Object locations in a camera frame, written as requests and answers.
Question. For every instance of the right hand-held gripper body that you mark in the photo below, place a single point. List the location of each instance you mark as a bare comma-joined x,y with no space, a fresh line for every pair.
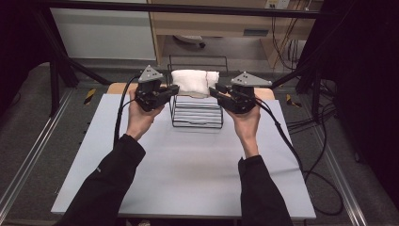
240,100

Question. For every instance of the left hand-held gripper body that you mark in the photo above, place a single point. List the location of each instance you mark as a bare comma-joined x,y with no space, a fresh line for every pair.
150,95

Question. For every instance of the white towel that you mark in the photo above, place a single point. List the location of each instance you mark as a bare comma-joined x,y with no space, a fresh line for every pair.
191,81

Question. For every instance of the person's left hand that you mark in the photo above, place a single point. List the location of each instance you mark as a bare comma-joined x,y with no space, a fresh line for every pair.
139,121

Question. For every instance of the person's right hand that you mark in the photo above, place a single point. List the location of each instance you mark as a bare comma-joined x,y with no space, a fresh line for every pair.
247,128

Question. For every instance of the white object under desk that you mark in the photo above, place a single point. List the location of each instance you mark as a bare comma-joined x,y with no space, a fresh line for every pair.
188,39

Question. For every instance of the yellow black floor tape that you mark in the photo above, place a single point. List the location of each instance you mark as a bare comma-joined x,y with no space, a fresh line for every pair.
90,95
291,101

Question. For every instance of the wooden desk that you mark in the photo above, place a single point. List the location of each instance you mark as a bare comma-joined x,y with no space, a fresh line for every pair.
213,26

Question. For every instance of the pale grey table mat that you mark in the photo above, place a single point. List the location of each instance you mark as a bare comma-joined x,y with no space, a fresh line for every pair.
188,163

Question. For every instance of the black metal stand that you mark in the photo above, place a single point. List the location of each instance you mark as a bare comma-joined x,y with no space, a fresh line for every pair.
55,81
316,94

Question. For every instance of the white cabinet panel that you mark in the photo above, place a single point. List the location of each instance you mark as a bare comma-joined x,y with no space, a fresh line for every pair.
103,34

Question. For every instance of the black metal crossbar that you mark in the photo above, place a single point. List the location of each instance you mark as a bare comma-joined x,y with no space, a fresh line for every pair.
188,8

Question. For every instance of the white power strip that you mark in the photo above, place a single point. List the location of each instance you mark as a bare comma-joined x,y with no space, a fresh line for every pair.
277,3

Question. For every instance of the dark curtain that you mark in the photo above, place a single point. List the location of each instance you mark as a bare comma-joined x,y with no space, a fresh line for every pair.
367,78
19,47

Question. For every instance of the aluminium floor rail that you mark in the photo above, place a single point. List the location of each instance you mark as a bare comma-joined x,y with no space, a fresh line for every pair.
34,144
342,182

